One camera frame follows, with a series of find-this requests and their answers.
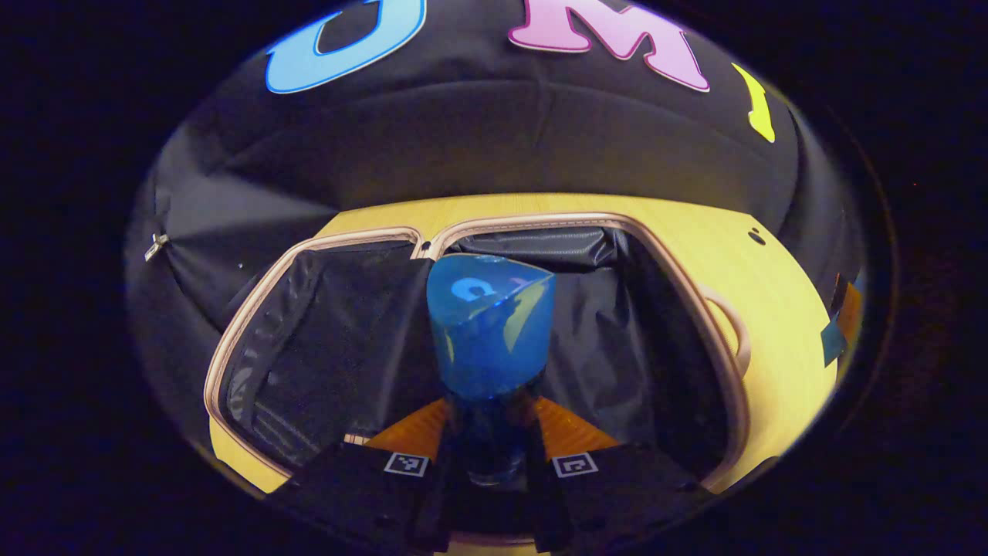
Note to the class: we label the black backdrop cloth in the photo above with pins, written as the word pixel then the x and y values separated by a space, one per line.
pixel 502 131

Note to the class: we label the silver metal clip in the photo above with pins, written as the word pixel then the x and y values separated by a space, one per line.
pixel 157 247

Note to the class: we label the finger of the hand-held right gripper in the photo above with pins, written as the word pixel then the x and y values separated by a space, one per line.
pixel 850 313

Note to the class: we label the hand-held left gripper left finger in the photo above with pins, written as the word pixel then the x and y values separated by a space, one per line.
pixel 363 494

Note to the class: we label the blue green skincare bottle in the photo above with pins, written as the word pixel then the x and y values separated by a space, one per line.
pixel 490 332

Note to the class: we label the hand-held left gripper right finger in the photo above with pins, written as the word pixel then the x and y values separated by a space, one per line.
pixel 617 494

